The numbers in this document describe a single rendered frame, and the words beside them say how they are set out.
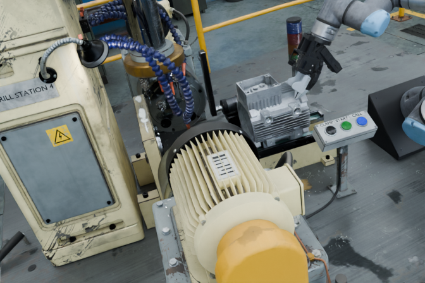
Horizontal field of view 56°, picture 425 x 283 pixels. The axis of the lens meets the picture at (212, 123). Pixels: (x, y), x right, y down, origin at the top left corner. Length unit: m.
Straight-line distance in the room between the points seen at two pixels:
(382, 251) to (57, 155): 0.92
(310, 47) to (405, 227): 0.60
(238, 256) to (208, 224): 0.08
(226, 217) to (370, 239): 0.75
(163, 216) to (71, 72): 0.41
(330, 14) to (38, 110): 0.84
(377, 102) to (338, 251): 0.58
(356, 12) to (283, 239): 0.82
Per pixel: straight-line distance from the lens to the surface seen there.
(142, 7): 1.12
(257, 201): 0.59
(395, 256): 1.25
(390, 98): 1.59
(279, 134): 1.35
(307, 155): 1.48
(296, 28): 1.64
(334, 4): 1.26
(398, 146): 1.55
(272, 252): 0.55
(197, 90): 1.52
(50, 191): 1.20
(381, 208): 1.37
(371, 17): 1.22
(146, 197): 1.31
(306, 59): 1.26
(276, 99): 1.32
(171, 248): 0.81
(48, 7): 0.98
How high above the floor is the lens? 1.76
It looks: 32 degrees down
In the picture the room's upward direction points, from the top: 11 degrees counter-clockwise
